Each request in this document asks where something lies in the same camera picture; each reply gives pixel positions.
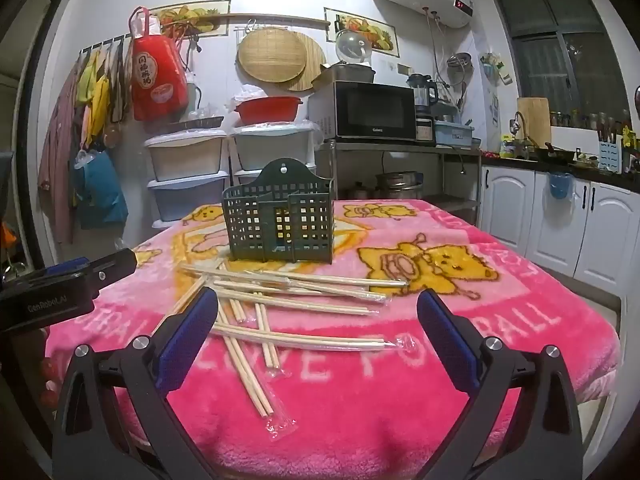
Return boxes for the window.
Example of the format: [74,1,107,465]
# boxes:
[492,0,640,111]

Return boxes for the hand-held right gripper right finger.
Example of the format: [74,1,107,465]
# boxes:
[416,289,586,480]

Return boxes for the green plastic utensil basket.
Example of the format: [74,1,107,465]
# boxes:
[221,158,335,264]

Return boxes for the pink printed blanket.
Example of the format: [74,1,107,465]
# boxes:
[44,199,621,480]

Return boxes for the yellow hanging cloths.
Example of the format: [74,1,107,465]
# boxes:
[75,50,112,151]

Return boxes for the stacked metal pots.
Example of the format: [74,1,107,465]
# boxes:
[376,171,423,200]

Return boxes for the black wok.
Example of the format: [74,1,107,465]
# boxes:
[537,142,576,163]

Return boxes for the metal shelf rack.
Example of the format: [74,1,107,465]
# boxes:
[316,140,482,223]

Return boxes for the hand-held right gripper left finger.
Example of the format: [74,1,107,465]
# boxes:
[52,287,221,480]

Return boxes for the metal baking pan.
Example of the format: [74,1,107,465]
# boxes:
[312,62,377,88]

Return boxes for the red plastic basin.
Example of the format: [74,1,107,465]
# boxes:
[234,96,303,125]

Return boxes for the hanging steel pot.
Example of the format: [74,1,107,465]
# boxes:
[446,52,473,86]

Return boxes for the wall pocket organizer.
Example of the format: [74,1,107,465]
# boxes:
[480,52,513,86]

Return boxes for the white plastic bags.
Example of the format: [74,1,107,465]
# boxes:
[227,85,273,111]

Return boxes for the round bamboo mat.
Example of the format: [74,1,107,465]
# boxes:
[287,30,327,92]

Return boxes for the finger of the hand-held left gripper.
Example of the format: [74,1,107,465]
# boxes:
[89,249,137,291]
[30,257,91,281]

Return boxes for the wooden cutting board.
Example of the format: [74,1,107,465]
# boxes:
[516,96,552,146]

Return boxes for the blender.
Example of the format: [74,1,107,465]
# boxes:
[406,73,439,116]

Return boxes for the row of spice jars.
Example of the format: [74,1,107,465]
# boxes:
[550,110,631,131]

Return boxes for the white kitchen cabinets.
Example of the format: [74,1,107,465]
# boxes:
[477,162,640,311]

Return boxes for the red gift bag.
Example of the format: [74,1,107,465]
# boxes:
[129,6,190,122]

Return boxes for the black microwave oven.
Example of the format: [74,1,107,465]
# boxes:
[307,81,417,143]

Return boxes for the light blue knife block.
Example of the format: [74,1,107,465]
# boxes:
[598,140,622,173]

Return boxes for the round bamboo tray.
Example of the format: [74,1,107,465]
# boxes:
[237,27,307,83]

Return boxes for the glass pot lid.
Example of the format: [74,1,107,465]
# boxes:
[335,28,373,63]

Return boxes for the group of wooden chopsticks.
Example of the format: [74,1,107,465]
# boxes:
[152,259,417,441]

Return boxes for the blue hanging bag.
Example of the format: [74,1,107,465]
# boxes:
[74,150,129,231]

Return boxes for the fruit wall poster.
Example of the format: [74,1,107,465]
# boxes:
[150,0,232,36]
[324,7,401,58]

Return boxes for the wicker tray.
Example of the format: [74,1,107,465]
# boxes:
[145,116,225,136]

